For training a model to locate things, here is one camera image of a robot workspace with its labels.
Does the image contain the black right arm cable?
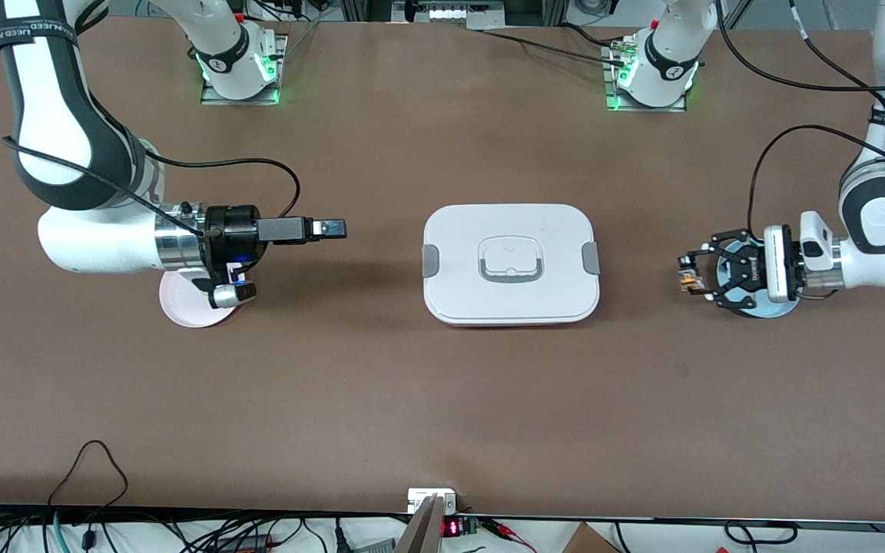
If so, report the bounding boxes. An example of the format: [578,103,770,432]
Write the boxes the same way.
[3,137,301,231]

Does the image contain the red clip wires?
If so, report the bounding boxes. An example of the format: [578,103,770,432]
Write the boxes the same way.
[489,518,535,552]

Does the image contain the small white mounting box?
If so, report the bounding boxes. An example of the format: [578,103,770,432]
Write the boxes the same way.
[407,488,457,514]

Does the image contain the brown cardboard piece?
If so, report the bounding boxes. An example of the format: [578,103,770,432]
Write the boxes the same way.
[562,522,620,553]

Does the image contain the grey wooden camera post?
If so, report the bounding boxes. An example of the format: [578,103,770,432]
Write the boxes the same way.
[396,495,447,553]

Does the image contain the light blue round plate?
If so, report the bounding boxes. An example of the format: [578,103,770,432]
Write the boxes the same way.
[719,238,801,320]

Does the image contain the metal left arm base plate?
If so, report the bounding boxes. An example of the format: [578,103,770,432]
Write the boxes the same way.
[602,42,689,114]

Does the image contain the orange black switch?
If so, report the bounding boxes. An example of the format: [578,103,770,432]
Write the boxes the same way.
[678,256,708,296]

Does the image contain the thin black looped cable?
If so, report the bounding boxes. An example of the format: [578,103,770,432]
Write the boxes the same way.
[43,439,130,553]

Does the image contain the black cable across table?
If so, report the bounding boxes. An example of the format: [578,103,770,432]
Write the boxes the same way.
[477,23,628,66]

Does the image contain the black oval cable loop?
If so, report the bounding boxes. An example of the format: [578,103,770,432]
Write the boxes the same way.
[723,521,798,546]

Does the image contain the pink round plate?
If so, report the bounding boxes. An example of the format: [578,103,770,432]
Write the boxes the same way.
[159,269,246,329]

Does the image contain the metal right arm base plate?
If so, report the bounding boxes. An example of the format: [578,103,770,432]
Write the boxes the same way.
[201,35,288,106]

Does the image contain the white lidded container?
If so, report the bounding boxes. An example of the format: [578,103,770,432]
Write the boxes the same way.
[422,204,601,329]

